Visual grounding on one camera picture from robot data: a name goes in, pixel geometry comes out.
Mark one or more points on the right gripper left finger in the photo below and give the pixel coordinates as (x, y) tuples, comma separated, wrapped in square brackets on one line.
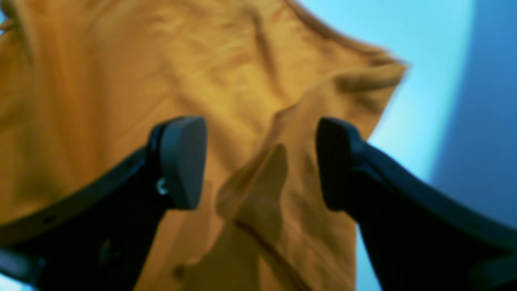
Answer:
[(98, 239)]

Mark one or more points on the orange t-shirt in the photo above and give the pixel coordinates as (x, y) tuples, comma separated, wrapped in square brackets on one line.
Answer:
[(84, 81)]

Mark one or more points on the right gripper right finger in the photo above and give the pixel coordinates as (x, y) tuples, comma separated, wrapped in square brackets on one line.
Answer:
[(417, 238)]

